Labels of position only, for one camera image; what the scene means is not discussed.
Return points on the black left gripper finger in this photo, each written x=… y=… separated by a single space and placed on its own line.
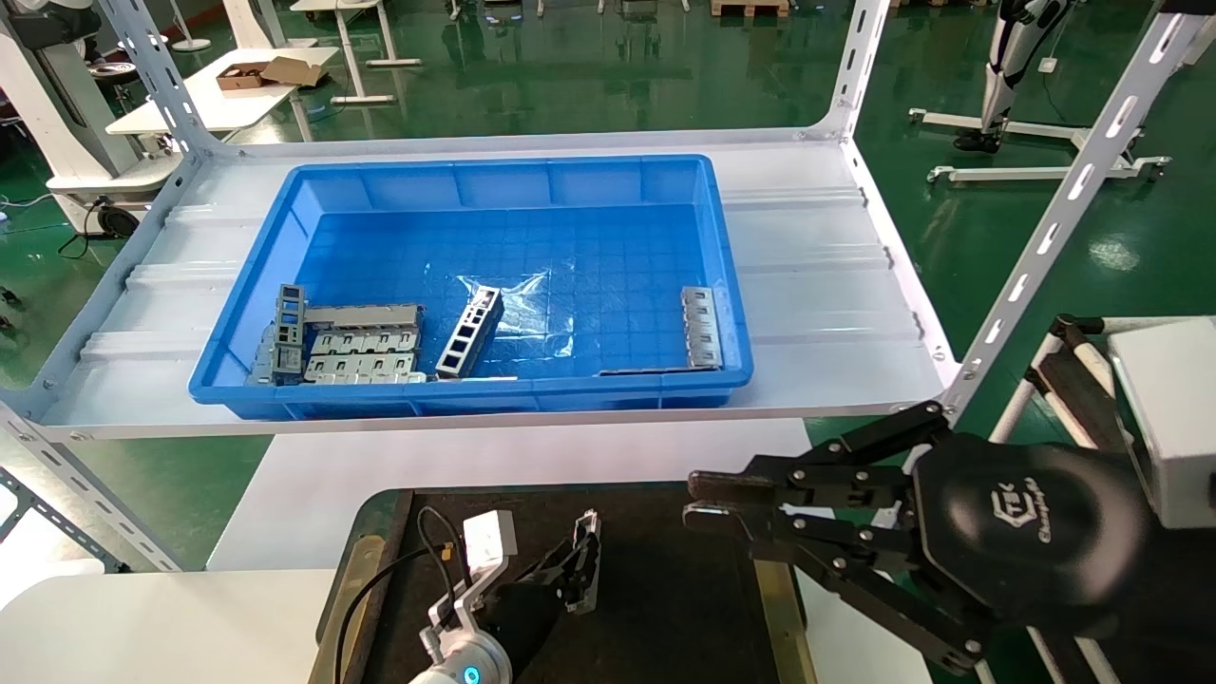
x=566 y=566
x=587 y=579

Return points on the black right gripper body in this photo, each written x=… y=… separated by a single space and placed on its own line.
x=1035 y=532

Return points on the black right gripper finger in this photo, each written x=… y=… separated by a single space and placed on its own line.
x=817 y=475
x=855 y=589

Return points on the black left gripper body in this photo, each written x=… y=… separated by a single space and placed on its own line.
x=522 y=622

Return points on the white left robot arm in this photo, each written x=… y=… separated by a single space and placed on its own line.
x=489 y=657

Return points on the black container tray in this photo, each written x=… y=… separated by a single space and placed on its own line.
x=665 y=608

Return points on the long grey metal channel part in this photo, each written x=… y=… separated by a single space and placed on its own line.
x=366 y=315

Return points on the grey metal shelf rack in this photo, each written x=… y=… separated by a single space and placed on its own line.
x=817 y=313

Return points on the grey slotted metal plate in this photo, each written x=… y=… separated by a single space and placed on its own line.
x=703 y=328
x=370 y=378
x=366 y=340
x=361 y=363

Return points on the clear plastic film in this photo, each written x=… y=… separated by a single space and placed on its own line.
x=532 y=313

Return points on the large blue plastic bin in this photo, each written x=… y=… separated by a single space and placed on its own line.
x=589 y=237

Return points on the white robot on stand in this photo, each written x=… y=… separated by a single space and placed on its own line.
x=1002 y=76

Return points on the wooden pallet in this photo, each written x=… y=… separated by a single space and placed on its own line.
x=750 y=8

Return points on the white desk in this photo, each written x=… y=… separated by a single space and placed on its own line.
x=209 y=104
x=353 y=66

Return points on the open cardboard box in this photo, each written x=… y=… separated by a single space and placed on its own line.
x=285 y=71

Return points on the white round stand base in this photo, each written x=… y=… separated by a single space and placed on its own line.
x=190 y=43

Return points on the black round stool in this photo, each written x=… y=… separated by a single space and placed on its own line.
x=119 y=74

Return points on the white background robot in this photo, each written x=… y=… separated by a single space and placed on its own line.
x=57 y=114

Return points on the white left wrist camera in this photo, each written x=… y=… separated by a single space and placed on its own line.
x=489 y=537

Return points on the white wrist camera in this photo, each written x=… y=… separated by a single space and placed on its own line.
x=489 y=537
x=1173 y=418

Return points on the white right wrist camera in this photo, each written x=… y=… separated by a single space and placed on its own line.
x=1173 y=418

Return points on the dark perforated metal frame part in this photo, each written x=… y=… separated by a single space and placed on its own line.
x=470 y=332

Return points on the white wheeled stand frame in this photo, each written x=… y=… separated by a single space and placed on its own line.
x=1026 y=173

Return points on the grey perforated metal frame part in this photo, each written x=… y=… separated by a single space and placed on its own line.
x=290 y=332

